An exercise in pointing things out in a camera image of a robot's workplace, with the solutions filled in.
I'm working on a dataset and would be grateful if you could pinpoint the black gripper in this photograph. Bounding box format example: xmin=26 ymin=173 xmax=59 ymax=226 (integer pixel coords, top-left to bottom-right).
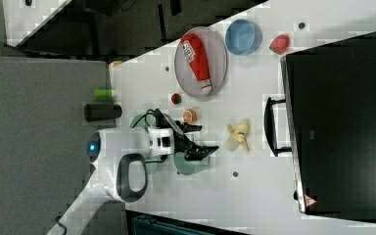
xmin=175 ymin=120 xmax=219 ymax=162

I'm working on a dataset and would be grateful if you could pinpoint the peeled yellow banana toy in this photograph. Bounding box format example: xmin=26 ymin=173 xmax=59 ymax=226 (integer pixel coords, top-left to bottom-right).
xmin=225 ymin=119 xmax=250 ymax=153

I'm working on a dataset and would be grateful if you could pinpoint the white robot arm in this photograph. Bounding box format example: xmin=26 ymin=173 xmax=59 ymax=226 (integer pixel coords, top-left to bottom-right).
xmin=46 ymin=121 xmax=218 ymax=235

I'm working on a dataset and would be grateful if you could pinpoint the black toaster oven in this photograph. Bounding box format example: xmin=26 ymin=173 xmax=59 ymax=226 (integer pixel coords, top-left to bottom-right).
xmin=264 ymin=31 xmax=376 ymax=223

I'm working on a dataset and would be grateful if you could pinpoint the orange slice toy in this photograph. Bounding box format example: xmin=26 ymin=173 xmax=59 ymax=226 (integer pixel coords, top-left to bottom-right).
xmin=183 ymin=109 xmax=198 ymax=123

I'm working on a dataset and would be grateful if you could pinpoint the small red strawberry toy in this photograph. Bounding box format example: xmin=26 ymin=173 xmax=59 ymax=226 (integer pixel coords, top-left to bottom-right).
xmin=170 ymin=93 xmax=181 ymax=105

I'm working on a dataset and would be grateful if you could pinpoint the green oval colander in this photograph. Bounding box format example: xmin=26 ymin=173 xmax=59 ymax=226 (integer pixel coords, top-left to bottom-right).
xmin=130 ymin=115 xmax=158 ymax=174

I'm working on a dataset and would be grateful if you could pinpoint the red ketchup bottle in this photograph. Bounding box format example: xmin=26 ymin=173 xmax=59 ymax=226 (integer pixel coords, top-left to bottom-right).
xmin=181 ymin=33 xmax=212 ymax=94

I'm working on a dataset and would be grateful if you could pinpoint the grey round plate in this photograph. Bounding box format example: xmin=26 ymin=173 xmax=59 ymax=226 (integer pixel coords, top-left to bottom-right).
xmin=174 ymin=26 xmax=227 ymax=100

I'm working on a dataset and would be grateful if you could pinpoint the green cylinder object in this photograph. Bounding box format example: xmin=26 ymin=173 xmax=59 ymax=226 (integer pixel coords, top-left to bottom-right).
xmin=93 ymin=89 xmax=115 ymax=99

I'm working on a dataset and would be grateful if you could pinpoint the blue bowl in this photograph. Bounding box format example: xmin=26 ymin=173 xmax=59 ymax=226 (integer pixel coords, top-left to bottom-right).
xmin=225 ymin=19 xmax=262 ymax=56

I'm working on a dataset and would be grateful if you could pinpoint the large red strawberry toy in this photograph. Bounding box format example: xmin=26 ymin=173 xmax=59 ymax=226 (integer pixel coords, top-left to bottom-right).
xmin=269 ymin=34 xmax=290 ymax=55

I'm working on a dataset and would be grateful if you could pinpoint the green cup with handle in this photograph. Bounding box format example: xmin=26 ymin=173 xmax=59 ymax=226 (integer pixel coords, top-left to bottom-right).
xmin=173 ymin=135 xmax=210 ymax=175

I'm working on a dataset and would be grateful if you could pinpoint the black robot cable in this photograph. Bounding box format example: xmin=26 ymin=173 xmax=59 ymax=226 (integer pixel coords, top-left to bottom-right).
xmin=131 ymin=108 xmax=170 ymax=165

